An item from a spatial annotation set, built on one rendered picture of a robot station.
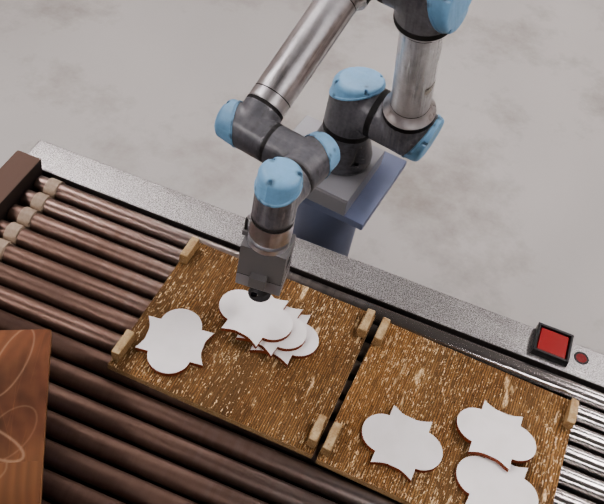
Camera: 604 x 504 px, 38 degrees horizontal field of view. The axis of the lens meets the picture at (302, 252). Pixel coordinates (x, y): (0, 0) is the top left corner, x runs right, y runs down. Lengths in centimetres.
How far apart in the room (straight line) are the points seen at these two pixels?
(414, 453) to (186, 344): 46
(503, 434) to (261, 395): 45
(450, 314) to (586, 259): 166
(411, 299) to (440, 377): 21
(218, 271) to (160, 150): 167
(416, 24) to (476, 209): 189
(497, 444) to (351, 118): 77
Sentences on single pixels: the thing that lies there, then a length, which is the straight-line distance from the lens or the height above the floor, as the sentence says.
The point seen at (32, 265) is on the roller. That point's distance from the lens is 182.
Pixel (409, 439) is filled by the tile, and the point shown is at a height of 95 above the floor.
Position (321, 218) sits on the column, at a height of 77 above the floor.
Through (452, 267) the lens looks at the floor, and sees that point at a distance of 320.
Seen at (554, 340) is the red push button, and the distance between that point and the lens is 187.
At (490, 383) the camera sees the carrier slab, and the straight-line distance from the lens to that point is 174.
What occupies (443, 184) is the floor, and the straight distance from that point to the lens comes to 350.
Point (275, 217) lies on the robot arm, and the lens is 142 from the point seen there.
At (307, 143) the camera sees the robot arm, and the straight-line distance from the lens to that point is 148.
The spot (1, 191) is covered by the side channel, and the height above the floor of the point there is 95.
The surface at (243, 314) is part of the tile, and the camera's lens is 168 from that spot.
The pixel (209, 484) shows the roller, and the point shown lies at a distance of 154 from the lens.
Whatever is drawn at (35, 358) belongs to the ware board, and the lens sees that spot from 153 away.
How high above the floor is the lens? 230
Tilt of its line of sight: 48 degrees down
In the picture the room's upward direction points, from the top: 12 degrees clockwise
